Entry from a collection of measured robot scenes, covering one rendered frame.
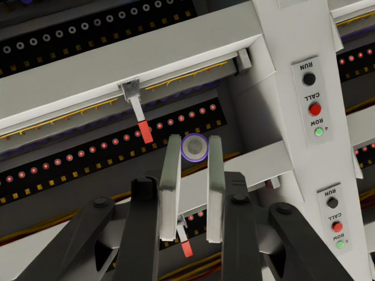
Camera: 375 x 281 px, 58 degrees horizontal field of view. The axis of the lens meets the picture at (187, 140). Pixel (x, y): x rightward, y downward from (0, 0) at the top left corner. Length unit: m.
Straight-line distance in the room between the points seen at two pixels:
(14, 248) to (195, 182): 0.25
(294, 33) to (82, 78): 0.27
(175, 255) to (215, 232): 0.58
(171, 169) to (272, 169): 0.34
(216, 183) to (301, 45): 0.35
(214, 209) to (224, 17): 0.33
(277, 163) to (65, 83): 0.30
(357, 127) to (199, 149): 0.38
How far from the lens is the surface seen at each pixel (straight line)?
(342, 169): 0.55
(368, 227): 0.64
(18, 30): 0.60
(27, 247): 0.50
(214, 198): 0.15
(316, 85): 0.49
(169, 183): 0.15
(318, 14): 0.50
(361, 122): 0.56
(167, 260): 0.75
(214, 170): 0.17
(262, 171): 0.49
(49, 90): 0.42
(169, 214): 0.16
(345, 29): 0.60
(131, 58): 0.42
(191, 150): 0.21
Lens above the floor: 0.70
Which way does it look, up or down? 17 degrees up
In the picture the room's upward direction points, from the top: 162 degrees clockwise
